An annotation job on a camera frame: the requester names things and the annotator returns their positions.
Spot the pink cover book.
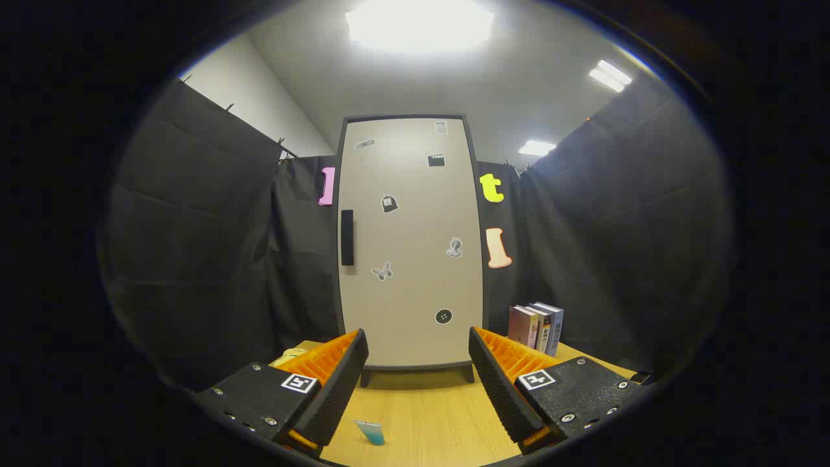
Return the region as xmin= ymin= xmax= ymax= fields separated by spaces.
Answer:
xmin=508 ymin=306 xmax=539 ymax=349

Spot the blue grey book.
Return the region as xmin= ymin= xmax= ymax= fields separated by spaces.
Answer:
xmin=532 ymin=302 xmax=565 ymax=357

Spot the beige cabinet door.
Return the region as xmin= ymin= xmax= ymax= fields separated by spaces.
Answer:
xmin=337 ymin=117 xmax=487 ymax=370

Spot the black door handle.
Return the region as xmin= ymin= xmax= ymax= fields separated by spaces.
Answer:
xmin=341 ymin=210 xmax=355 ymax=267

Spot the black backdrop cloth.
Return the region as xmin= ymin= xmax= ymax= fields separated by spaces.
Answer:
xmin=104 ymin=78 xmax=733 ymax=390

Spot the large square ceiling light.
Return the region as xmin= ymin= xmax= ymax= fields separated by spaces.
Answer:
xmin=345 ymin=0 xmax=497 ymax=53

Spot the white spine book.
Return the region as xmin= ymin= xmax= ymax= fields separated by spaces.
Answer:
xmin=524 ymin=305 xmax=552 ymax=353

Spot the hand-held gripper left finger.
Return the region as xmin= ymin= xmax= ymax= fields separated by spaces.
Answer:
xmin=195 ymin=328 xmax=370 ymax=458

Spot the yellow plush toy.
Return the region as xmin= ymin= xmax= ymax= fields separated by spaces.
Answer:
xmin=269 ymin=348 xmax=309 ymax=368

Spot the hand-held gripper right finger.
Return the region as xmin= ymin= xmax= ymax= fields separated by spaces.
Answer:
xmin=468 ymin=326 xmax=654 ymax=455

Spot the white blue squeeze tube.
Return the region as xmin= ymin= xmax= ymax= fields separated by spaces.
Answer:
xmin=353 ymin=420 xmax=386 ymax=446

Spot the dark grey cabinet body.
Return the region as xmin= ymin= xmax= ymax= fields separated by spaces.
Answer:
xmin=334 ymin=114 xmax=490 ymax=389

